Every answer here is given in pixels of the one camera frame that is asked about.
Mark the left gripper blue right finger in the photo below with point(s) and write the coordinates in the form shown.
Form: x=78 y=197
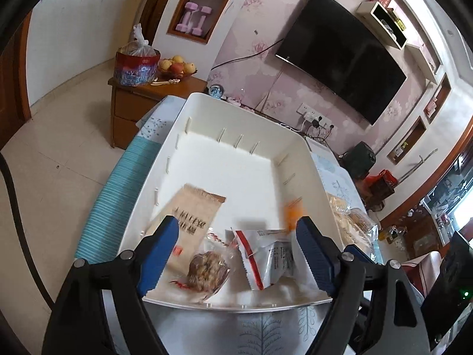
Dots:
x=321 y=254

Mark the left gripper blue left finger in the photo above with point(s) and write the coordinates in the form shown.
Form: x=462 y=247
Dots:
x=153 y=252

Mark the large rice cracker bag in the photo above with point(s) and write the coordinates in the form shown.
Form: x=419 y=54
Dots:
x=354 y=226

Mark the white red snack bag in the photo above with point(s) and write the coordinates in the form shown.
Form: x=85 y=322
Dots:
x=268 y=256

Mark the nut cluster clear packet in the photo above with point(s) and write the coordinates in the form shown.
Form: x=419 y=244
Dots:
x=210 y=267

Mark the beige kraft snack pouch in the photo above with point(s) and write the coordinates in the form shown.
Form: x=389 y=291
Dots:
x=195 y=209

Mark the floral white teal tablecloth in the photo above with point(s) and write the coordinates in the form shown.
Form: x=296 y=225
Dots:
x=191 y=331

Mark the white plastic storage bin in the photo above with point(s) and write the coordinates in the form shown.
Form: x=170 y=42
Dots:
x=258 y=166

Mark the wooden tv cabinet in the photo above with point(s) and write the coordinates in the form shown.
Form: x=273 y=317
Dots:
x=131 y=104

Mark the blue snow globe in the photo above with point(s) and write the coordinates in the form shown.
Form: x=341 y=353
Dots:
x=216 y=91

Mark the fruit bowl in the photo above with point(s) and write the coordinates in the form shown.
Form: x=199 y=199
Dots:
x=175 y=68

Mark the red gift box with bag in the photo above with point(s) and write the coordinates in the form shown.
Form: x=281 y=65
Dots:
x=136 y=63

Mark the brown wooden door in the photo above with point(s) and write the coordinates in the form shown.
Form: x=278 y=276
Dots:
x=14 y=101

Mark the pink dumbbell pair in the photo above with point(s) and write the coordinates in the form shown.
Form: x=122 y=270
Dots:
x=193 y=20

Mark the wall power outlet strip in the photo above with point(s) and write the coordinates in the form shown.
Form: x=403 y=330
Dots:
x=313 y=119

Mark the black wall television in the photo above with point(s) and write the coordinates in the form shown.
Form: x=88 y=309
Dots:
x=328 y=43

